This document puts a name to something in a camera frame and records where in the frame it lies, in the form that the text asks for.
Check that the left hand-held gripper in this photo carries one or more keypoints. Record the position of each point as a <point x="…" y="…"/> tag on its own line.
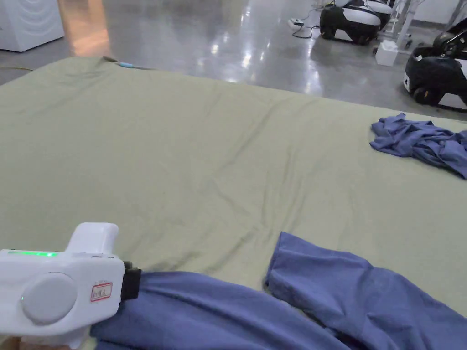
<point x="62" y="288"/>

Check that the bed with pale green sheet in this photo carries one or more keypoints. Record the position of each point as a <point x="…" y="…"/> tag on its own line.
<point x="175" y="153"/>

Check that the person's left hand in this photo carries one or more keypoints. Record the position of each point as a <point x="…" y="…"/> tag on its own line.
<point x="22" y="343"/>

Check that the crumpled blue garment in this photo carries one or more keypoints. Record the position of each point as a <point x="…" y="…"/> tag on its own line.
<point x="423" y="142"/>

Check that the white power strip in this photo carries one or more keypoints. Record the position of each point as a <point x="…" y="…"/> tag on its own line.
<point x="296" y="23"/>

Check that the white box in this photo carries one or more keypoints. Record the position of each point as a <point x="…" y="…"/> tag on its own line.
<point x="387" y="54"/>

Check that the white washing machine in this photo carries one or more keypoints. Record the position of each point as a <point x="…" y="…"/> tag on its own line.
<point x="29" y="22"/>

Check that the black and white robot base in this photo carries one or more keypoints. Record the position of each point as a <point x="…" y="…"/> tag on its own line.
<point x="379" y="11"/>
<point x="437" y="76"/>
<point x="346" y="22"/>

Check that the blue shirt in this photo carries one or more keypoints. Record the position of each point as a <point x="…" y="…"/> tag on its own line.
<point x="277" y="306"/>

